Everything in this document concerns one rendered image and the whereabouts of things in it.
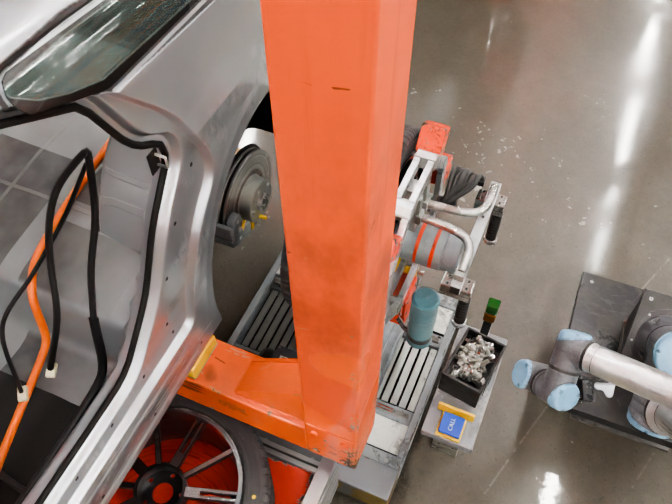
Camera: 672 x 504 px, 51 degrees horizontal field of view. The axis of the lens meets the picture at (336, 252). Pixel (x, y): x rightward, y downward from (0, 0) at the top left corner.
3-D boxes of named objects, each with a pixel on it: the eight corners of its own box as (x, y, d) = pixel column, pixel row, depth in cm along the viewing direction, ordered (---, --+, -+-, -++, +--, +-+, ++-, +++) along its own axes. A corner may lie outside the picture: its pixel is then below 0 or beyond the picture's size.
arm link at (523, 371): (522, 393, 211) (504, 380, 220) (554, 400, 216) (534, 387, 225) (533, 364, 210) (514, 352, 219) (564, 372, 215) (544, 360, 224)
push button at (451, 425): (443, 413, 225) (444, 410, 223) (464, 421, 223) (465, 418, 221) (436, 432, 221) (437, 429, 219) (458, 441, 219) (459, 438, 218)
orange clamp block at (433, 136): (419, 148, 213) (427, 119, 209) (443, 155, 211) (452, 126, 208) (414, 151, 206) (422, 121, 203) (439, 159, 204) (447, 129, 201)
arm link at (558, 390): (563, 375, 199) (537, 359, 210) (551, 413, 200) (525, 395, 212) (588, 379, 202) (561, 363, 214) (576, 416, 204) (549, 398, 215)
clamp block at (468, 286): (443, 279, 202) (445, 269, 198) (473, 290, 200) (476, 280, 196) (437, 293, 199) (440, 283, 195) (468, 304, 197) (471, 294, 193)
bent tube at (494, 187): (439, 170, 217) (443, 146, 208) (499, 189, 212) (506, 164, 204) (420, 210, 207) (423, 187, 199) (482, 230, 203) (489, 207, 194)
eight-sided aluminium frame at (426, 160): (418, 224, 255) (434, 113, 211) (435, 230, 254) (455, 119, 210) (362, 345, 226) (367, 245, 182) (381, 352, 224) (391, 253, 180)
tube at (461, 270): (417, 216, 206) (421, 192, 198) (480, 236, 202) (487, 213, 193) (396, 260, 197) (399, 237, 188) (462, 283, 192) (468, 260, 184)
